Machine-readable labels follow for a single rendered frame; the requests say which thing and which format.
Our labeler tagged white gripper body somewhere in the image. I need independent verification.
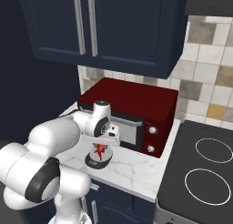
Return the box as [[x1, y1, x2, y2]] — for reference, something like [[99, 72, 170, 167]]
[[81, 134, 121, 148]]

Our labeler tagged red fish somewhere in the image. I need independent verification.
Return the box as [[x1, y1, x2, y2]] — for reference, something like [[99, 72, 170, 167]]
[[93, 143, 107, 161]]

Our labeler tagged black microwave door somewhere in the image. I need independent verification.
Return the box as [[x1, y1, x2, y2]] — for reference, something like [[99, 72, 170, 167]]
[[77, 101, 146, 153]]

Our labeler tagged dark red microwave oven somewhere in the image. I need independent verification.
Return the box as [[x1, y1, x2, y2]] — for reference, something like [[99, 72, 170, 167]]
[[76, 76, 179, 159]]

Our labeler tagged navy drawer front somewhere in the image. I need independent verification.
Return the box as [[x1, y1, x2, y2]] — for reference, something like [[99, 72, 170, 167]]
[[88, 178, 157, 208]]

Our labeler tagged navy base cupboard door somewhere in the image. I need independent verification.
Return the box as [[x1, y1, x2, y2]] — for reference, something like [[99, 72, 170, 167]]
[[85, 196, 157, 224]]

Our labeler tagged dark navy tall side panel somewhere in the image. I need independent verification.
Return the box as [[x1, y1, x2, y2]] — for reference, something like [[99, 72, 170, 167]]
[[0, 0, 82, 144]]

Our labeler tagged black hob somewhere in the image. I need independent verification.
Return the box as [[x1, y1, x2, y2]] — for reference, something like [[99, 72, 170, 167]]
[[154, 119, 233, 224]]

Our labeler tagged dark grey range hood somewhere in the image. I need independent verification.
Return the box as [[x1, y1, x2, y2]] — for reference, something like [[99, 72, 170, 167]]
[[184, 0, 233, 18]]

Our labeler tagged grey microwave door handle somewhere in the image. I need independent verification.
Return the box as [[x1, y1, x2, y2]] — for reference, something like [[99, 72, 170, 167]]
[[110, 116, 144, 127]]

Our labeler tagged grey drawer handle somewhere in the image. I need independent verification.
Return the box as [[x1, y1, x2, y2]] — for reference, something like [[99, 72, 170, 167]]
[[89, 182, 100, 192]]

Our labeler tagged grey base cupboard handle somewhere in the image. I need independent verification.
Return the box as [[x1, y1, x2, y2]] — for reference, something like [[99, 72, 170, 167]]
[[90, 199, 99, 224]]

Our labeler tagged grey wall cupboard handle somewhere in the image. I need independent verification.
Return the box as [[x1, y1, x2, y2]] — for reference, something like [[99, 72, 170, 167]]
[[74, 0, 86, 56], [87, 0, 99, 57]]

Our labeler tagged navy wall cupboard door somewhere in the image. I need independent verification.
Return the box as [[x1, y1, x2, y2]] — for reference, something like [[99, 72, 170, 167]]
[[85, 0, 193, 80], [18, 0, 88, 65]]

